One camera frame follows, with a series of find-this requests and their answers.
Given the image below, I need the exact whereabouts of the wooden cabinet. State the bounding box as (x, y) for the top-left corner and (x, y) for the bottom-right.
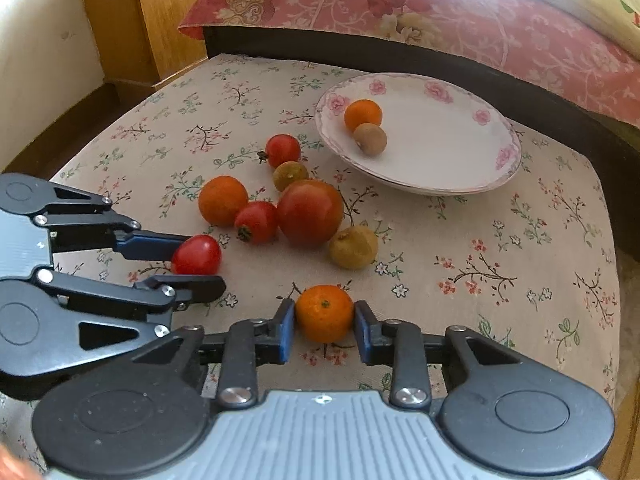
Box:
(84, 0), (206, 103)

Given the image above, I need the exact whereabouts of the white floral plate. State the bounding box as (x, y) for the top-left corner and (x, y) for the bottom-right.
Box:
(314, 73), (522, 195)

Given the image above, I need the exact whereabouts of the dark bed frame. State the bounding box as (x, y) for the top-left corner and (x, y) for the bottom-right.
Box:
(204, 25), (639, 258)

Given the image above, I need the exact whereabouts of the floral tablecloth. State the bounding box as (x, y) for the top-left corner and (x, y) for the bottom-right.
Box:
(0, 53), (622, 474)

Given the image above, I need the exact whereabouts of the pink floral bed sheet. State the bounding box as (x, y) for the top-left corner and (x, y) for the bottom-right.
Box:
(180, 0), (639, 125)

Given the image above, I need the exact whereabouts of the greenish brown longan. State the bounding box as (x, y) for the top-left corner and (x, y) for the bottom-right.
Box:
(272, 162), (309, 192)

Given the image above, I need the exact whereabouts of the red cherry tomato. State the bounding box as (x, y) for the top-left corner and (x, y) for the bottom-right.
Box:
(258, 133), (302, 169)
(234, 200), (278, 245)
(171, 234), (222, 275)

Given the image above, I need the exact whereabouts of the brown longan front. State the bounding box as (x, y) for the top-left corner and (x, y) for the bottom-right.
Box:
(329, 226), (378, 270)

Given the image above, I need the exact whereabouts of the small orange mandarin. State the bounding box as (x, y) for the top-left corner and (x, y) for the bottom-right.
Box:
(295, 285), (355, 344)

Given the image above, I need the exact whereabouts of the large red tomato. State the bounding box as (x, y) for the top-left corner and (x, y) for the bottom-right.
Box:
(277, 179), (344, 248)

